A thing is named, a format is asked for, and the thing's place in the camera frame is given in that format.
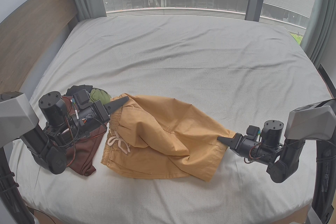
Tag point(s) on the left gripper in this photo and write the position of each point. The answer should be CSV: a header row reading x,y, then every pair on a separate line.
x,y
90,115

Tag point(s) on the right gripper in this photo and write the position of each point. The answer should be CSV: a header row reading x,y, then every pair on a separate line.
x,y
245,146

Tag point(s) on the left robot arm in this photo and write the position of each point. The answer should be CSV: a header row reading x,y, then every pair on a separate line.
x,y
15,115

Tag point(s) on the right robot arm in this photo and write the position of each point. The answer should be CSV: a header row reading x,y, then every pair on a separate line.
x,y
299,118

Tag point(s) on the olive green garment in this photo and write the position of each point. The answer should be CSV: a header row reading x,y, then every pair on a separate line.
x,y
101,95

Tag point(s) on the black garment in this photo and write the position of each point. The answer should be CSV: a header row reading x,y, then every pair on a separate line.
x,y
76,89

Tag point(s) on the dark brown garment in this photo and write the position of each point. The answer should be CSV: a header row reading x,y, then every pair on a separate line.
x,y
85,154

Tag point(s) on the mustard yellow shorts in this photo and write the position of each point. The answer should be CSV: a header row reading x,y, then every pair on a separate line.
x,y
168,139

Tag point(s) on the bed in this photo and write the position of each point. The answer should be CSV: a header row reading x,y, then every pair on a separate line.
x,y
183,55

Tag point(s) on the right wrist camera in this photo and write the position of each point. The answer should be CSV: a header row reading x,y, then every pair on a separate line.
x,y
252,131

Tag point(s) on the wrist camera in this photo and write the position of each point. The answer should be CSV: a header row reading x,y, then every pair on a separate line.
x,y
83,99
252,131

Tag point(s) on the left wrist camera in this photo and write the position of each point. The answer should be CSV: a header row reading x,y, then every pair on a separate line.
x,y
83,99

